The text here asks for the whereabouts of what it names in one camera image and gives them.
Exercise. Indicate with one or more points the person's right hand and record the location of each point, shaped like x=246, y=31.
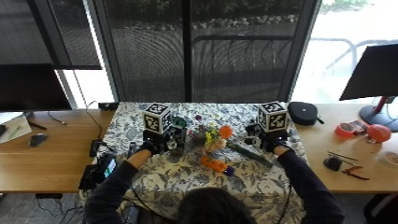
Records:
x=273, y=142

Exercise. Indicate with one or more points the person's left hand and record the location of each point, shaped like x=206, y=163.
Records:
x=152, y=143

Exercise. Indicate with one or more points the dark glass vase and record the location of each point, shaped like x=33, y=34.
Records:
x=178, y=124

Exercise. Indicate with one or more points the white marker cube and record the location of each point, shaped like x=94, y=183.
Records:
x=157, y=118
x=273, y=116

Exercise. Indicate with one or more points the colourful artificial flower bouquet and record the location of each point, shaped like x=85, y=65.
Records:
x=215, y=137

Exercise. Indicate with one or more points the orange and purple flower stem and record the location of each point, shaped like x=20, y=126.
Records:
x=214, y=164

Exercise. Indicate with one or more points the blue floral tablecloth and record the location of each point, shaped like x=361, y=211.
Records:
x=173, y=180

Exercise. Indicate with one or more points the black zipped case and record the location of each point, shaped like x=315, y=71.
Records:
x=303, y=113

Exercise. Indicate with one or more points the smartphone with lit screen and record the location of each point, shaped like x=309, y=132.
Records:
x=109, y=168

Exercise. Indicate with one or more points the black power adapter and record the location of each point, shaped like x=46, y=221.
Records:
x=97, y=148

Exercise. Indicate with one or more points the small black box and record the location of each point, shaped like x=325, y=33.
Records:
x=108, y=106

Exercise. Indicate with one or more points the small black round object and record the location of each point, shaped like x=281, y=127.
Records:
x=333, y=163

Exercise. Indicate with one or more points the orange tape roll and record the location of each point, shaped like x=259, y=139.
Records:
x=343, y=130

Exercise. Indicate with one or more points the thin dark stick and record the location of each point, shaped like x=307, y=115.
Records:
x=342, y=155

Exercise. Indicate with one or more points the black flat device box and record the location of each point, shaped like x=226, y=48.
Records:
x=89, y=178

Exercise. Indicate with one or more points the the person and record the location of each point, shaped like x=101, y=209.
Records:
x=314, y=208

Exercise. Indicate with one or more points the dark window blind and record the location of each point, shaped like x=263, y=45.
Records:
x=198, y=49
x=53, y=31

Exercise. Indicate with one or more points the red round ball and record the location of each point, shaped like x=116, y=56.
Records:
x=379, y=133

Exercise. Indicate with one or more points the black computer mouse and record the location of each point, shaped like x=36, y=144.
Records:
x=37, y=139

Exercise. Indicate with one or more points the black pen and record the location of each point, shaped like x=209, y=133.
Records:
x=36, y=125

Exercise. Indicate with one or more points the white tape roll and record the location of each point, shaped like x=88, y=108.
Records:
x=390, y=158

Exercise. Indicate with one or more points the black monitor with red stand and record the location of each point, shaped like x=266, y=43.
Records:
x=373, y=74

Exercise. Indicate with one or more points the black computer monitor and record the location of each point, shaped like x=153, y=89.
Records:
x=30, y=87

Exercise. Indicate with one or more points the white paper sheets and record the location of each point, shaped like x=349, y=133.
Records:
x=14, y=128

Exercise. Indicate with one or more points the dark chair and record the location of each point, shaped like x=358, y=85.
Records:
x=381, y=209

